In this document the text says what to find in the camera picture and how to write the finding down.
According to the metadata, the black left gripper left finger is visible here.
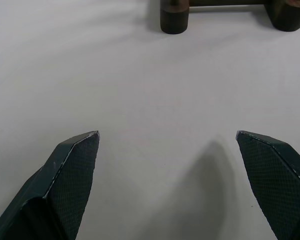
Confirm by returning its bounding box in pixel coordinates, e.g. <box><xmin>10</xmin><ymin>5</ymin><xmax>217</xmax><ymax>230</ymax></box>
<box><xmin>0</xmin><ymin>130</ymin><xmax>101</xmax><ymax>240</ymax></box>

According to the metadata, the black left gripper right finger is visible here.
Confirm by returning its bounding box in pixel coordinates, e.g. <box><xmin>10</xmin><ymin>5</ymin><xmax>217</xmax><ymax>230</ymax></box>
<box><xmin>235</xmin><ymin>130</ymin><xmax>300</xmax><ymax>240</ymax></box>

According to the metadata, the dark brown wooden stand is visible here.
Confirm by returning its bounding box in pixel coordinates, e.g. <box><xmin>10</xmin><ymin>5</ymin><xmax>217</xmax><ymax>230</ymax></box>
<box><xmin>160</xmin><ymin>0</ymin><xmax>300</xmax><ymax>35</ymax></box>

